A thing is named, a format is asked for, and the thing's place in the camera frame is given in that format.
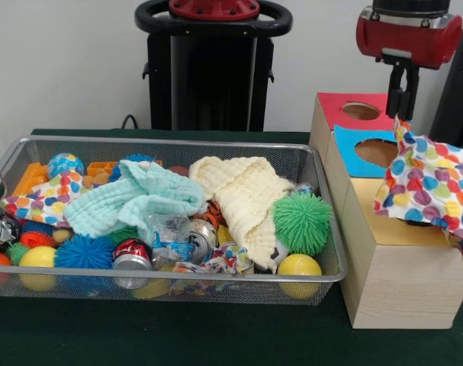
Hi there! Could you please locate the green spiky ball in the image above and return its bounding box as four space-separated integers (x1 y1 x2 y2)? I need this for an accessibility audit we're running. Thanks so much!
272 190 334 256

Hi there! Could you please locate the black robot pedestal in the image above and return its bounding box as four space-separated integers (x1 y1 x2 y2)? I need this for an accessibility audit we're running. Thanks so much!
134 0 293 133

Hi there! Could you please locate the blue globe ball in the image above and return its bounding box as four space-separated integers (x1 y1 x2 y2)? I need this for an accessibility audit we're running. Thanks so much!
47 152 85 180

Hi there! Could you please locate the mint waffle cloth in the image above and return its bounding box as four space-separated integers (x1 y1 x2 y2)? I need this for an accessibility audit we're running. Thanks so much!
62 159 206 239

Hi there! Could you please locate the wooden box with three holes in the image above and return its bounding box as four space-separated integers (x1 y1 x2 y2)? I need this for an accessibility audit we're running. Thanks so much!
309 92 463 329

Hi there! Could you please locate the wire mesh bin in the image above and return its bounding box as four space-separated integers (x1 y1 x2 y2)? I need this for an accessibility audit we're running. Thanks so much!
0 135 349 307

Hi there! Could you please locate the dark green table cloth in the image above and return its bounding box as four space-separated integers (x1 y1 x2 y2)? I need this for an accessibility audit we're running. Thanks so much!
0 128 463 366

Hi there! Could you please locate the blue spiky ball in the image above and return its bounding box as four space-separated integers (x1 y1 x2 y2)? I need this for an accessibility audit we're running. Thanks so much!
53 233 115 271

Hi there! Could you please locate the yellow ball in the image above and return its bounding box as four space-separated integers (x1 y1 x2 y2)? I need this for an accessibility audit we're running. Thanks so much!
276 253 323 299
18 246 59 293

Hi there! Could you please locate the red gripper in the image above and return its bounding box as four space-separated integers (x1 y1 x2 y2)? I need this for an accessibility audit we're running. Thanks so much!
355 14 463 121

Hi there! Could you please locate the cream waffle cloth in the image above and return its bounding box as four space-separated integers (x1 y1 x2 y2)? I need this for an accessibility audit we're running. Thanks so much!
188 156 295 274

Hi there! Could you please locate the polka dot cloth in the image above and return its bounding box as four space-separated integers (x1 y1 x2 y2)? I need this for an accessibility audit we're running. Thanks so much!
0 169 88 226
373 114 463 263

